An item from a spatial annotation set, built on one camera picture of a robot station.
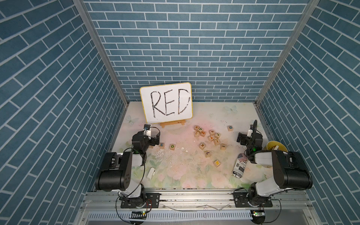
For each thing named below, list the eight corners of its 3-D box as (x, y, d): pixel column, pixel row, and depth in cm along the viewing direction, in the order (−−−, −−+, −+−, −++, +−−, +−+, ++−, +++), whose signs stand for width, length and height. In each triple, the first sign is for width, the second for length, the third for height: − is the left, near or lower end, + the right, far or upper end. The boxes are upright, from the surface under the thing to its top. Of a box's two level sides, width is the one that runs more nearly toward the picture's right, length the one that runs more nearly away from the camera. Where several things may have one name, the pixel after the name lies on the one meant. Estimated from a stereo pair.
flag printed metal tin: (231, 175, 84) (232, 173, 82) (238, 154, 93) (239, 151, 91) (240, 180, 82) (242, 178, 80) (246, 158, 91) (248, 156, 89)
